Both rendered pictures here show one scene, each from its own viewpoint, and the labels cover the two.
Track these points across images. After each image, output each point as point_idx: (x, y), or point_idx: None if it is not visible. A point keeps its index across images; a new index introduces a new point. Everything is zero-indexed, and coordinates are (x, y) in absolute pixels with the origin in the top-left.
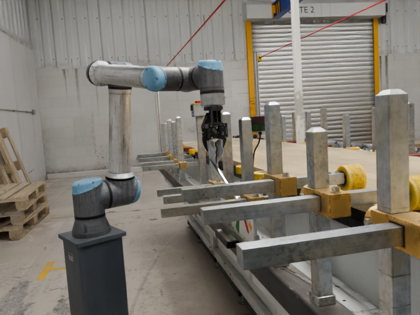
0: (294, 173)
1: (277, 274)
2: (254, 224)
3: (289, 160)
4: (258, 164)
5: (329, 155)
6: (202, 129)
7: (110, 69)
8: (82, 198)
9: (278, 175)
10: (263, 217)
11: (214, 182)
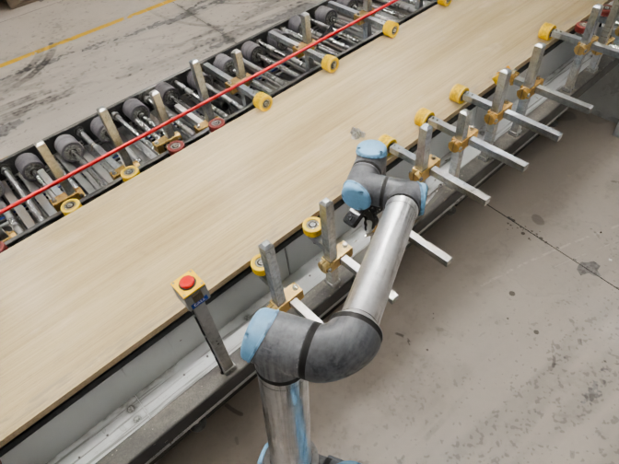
0: (309, 202)
1: (431, 210)
2: None
3: (199, 237)
4: (233, 258)
5: (153, 211)
6: (358, 223)
7: (391, 272)
8: None
9: (428, 163)
10: None
11: (297, 292)
